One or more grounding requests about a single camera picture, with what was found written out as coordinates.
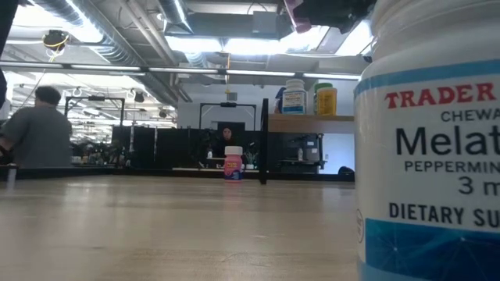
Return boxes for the black round ceiling fixture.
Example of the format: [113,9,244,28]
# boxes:
[41,29,71,52]

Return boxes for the small orange-capped bottle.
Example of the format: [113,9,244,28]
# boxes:
[316,86,338,116]

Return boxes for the white melatonin bottle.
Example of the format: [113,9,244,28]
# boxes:
[353,0,500,281]
[281,78,308,116]

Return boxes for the wooden shelf black metal frame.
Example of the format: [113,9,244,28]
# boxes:
[259,98,355,185]

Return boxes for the black metal rig frame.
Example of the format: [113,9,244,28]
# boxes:
[0,60,363,192]

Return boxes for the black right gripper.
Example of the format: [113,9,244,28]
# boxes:
[292,0,378,34]

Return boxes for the pink bottle white cap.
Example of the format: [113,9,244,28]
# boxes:
[223,145,244,183]

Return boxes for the black partition panel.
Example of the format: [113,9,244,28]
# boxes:
[111,125,214,169]

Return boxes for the green-capped clear bottle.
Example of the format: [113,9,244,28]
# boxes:
[313,82,334,116]

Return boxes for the person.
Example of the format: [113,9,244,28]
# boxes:
[213,125,245,159]
[0,85,73,169]

